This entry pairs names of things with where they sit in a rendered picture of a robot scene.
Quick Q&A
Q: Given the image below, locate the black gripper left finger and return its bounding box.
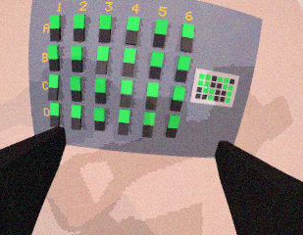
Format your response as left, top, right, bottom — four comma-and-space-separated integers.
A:
0, 126, 66, 235

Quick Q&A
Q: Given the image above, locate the grey switch panel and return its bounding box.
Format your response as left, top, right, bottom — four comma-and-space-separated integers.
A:
28, 0, 262, 160

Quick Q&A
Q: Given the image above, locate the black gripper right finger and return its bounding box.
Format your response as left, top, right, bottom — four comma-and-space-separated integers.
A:
214, 140, 303, 235

